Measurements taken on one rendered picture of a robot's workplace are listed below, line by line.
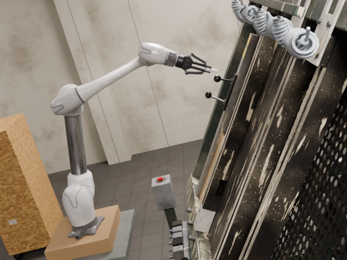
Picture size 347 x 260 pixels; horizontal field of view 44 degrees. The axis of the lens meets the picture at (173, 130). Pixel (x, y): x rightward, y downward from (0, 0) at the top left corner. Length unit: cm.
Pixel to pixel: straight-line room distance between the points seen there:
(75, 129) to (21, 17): 320
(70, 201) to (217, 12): 341
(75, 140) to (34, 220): 162
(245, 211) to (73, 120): 136
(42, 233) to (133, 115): 214
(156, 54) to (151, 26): 300
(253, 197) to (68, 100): 125
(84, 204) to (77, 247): 24
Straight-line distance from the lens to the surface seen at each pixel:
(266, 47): 188
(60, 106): 241
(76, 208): 255
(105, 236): 253
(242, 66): 226
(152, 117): 559
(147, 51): 234
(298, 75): 141
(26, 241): 425
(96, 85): 238
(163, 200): 271
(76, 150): 265
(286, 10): 98
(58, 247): 261
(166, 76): 543
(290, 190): 127
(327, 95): 119
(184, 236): 247
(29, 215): 410
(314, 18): 129
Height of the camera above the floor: 210
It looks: 20 degrees down
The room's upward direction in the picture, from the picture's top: 15 degrees counter-clockwise
